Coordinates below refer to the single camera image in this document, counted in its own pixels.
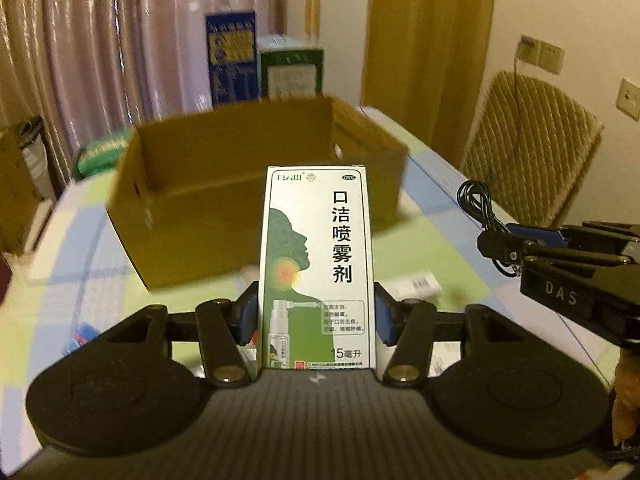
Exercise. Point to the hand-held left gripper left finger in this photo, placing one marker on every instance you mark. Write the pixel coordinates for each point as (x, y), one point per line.
(246, 317)

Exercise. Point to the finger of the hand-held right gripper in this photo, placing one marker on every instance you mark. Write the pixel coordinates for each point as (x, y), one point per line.
(540, 236)
(565, 290)

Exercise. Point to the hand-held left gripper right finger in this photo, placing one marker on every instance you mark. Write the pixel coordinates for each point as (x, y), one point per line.
(386, 317)

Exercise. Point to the white green medicine box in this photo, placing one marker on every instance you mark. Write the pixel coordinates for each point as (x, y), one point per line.
(315, 270)

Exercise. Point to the brown cardboard box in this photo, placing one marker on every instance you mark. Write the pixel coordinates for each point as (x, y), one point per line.
(200, 210)

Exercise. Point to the plaid cloth covered desktop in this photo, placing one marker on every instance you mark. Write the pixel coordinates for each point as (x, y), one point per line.
(450, 195)

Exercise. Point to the person's right hand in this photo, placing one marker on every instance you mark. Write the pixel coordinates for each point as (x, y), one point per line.
(629, 395)

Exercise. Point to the small white box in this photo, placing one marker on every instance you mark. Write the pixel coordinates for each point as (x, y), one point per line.
(417, 287)

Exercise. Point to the quilted beige chair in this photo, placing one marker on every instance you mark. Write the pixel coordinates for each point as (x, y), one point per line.
(530, 145)

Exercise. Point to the blue red packet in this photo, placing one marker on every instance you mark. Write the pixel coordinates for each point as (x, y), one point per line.
(80, 340)

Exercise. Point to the green packet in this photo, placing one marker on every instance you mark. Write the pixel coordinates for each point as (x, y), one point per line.
(102, 155)

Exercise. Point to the green white carton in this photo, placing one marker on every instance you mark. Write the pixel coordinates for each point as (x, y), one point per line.
(292, 72)

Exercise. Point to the blue printed carton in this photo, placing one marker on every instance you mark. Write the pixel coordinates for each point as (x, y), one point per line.
(232, 55)

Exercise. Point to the pale pleated curtain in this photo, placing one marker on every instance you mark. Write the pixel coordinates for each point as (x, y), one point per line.
(125, 40)

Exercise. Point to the hanging wooden ornament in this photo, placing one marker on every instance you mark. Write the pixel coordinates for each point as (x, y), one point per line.
(314, 7)

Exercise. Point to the white wall socket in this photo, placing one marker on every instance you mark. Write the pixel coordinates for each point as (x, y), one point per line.
(630, 97)

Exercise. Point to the wall socket with plug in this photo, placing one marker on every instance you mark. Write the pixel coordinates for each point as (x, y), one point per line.
(542, 52)

